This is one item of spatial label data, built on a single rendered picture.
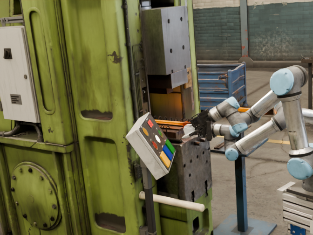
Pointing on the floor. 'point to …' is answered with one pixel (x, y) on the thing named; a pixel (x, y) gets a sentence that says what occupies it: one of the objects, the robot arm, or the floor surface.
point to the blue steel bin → (221, 84)
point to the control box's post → (149, 199)
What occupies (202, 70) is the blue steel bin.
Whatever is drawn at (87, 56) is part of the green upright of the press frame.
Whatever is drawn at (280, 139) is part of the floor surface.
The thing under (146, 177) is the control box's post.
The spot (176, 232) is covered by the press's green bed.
